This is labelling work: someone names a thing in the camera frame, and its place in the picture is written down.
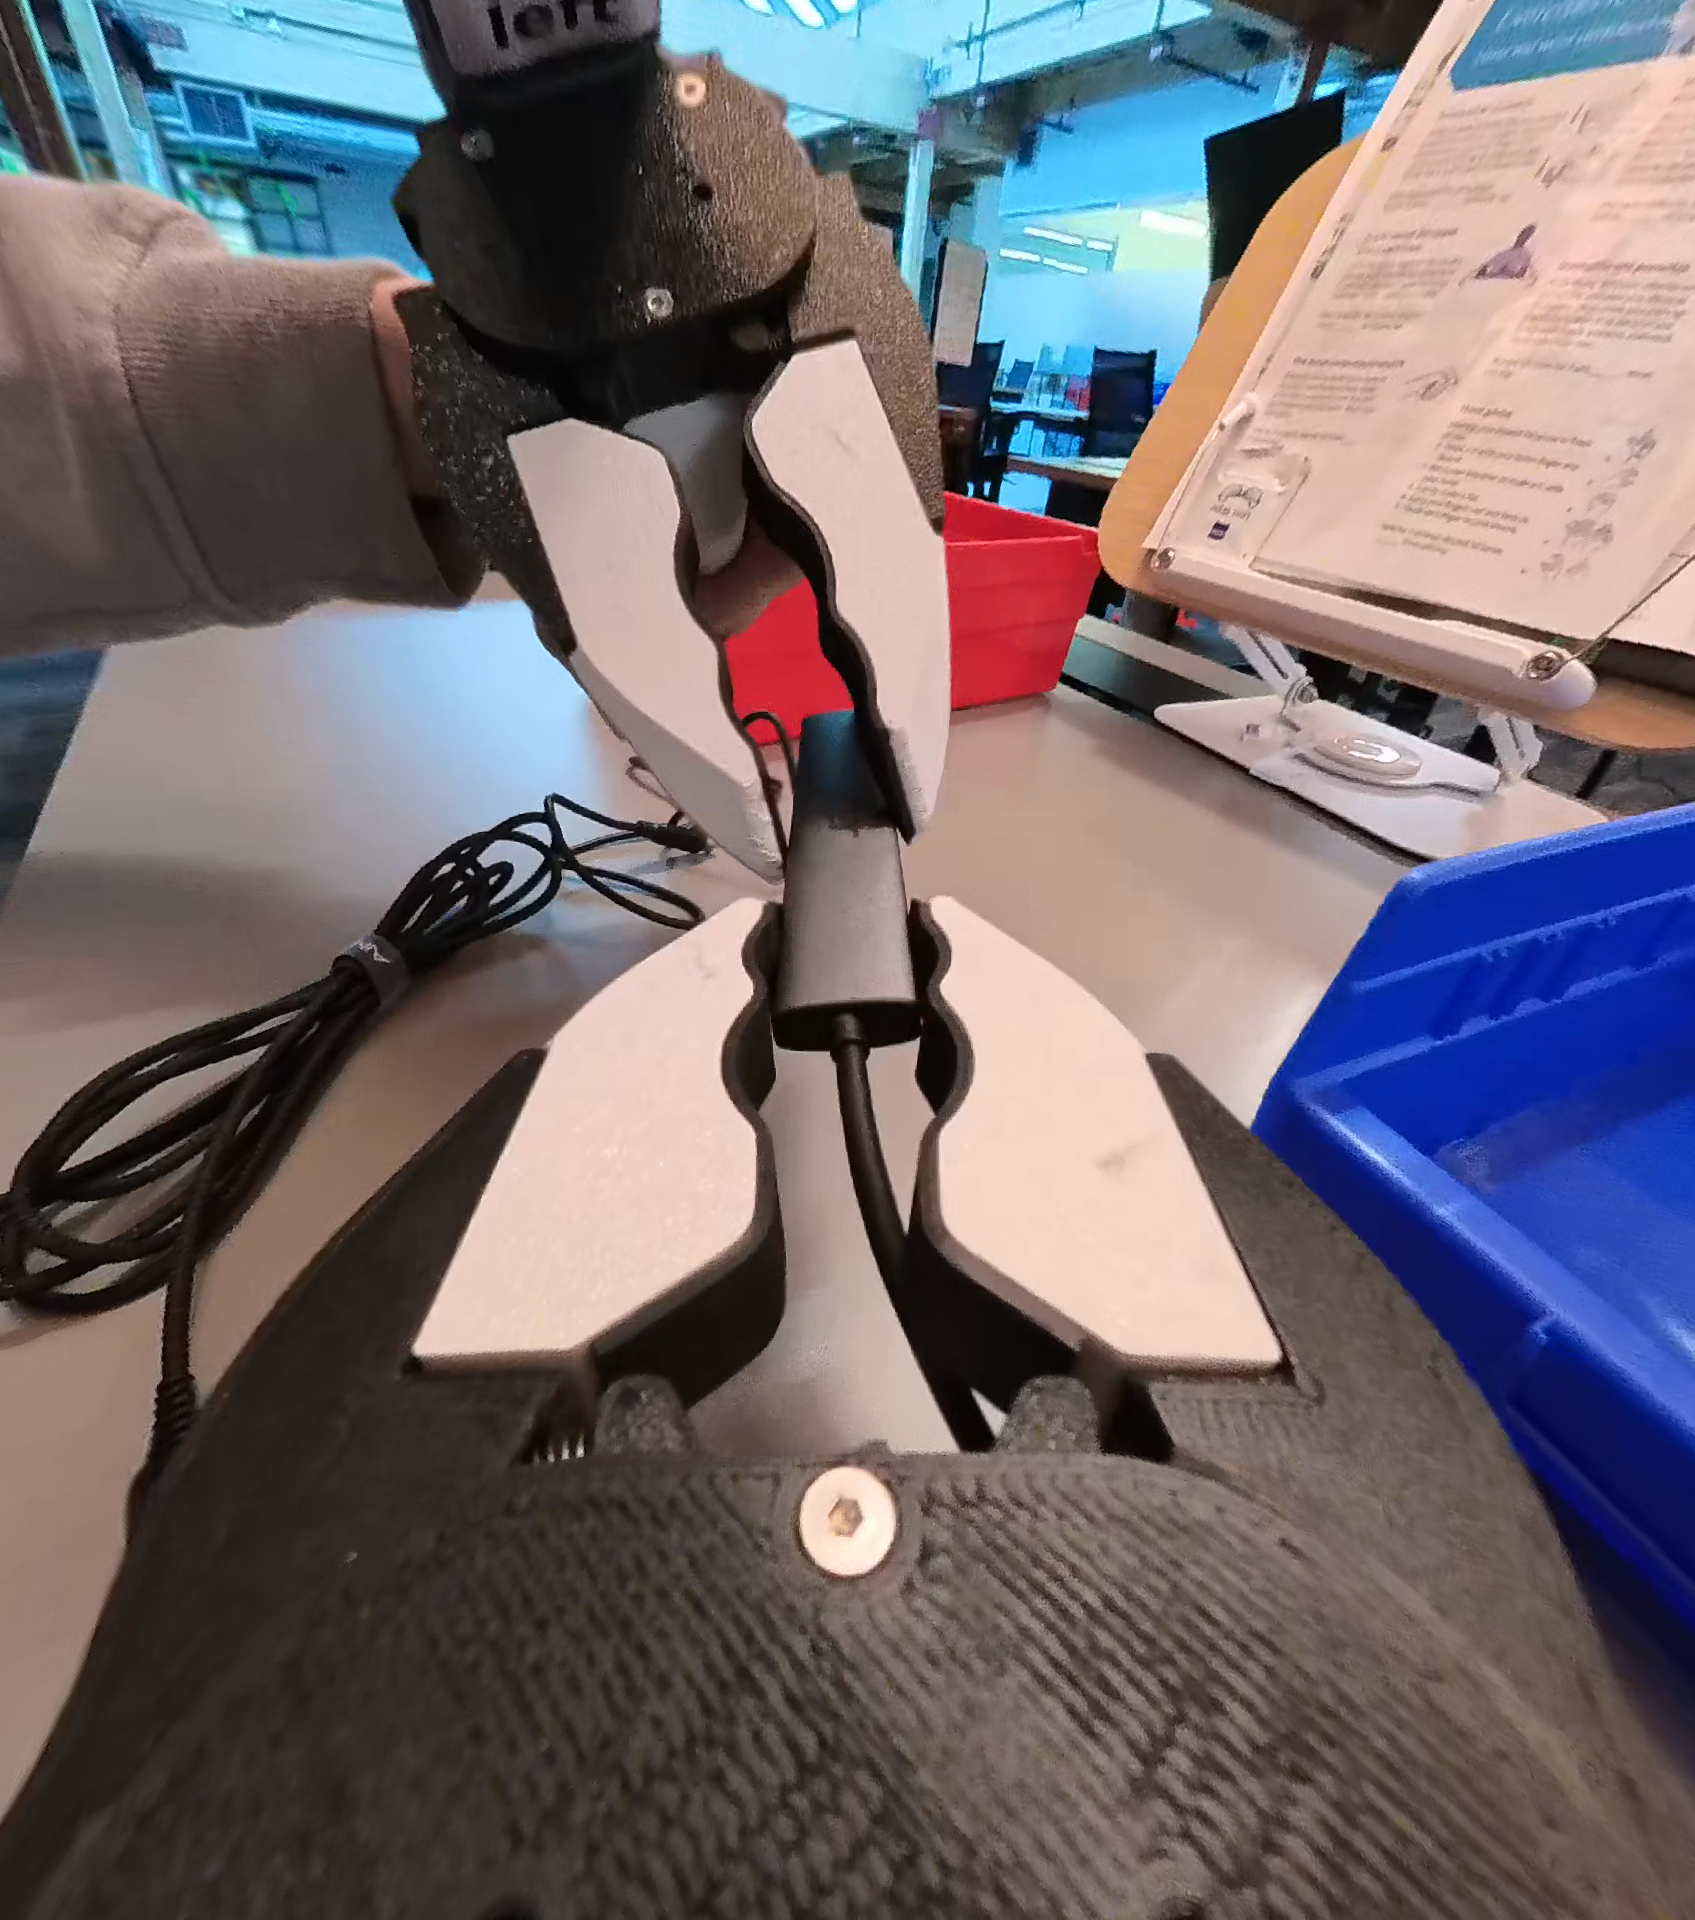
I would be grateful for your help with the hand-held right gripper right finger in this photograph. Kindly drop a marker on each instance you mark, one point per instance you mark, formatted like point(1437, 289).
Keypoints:
point(1071, 1184)

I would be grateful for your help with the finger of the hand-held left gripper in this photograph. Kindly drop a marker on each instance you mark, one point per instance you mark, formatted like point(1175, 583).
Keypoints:
point(622, 631)
point(862, 525)

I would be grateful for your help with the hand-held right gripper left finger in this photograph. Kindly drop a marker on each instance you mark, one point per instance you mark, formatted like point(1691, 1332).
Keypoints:
point(608, 1170)

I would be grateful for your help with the grey USB hub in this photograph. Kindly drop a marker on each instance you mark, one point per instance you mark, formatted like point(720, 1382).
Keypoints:
point(848, 930)

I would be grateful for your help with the blue plastic bin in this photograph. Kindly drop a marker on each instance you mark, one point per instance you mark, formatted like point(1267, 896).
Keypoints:
point(1611, 1200)

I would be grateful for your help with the grey desk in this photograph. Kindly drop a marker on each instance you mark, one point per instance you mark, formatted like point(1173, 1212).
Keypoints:
point(1161, 930)

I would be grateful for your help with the person's left hand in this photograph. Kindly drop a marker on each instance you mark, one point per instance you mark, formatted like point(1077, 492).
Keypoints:
point(746, 593)

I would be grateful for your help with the red plastic bin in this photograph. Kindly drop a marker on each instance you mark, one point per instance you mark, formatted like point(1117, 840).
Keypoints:
point(1012, 601)

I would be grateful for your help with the wooden document stand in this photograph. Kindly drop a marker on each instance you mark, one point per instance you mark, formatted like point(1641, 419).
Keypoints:
point(1177, 451)

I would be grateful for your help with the black monitor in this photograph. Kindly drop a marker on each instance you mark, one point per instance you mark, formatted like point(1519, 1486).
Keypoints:
point(1275, 180)

